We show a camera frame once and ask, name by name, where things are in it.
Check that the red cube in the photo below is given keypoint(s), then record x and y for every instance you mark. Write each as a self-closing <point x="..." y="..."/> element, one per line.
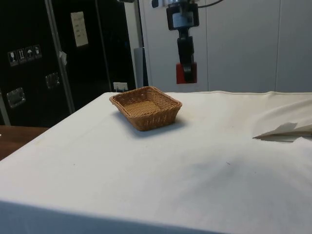
<point x="179" y="73"/>

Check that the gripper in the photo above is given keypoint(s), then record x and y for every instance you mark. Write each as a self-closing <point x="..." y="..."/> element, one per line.
<point x="169" y="17"/>

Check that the black cabinet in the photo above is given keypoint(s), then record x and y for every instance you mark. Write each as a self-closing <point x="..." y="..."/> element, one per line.
<point x="31" y="73"/>

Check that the wicker basket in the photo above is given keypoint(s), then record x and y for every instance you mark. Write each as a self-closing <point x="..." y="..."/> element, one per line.
<point x="146" y="114"/>

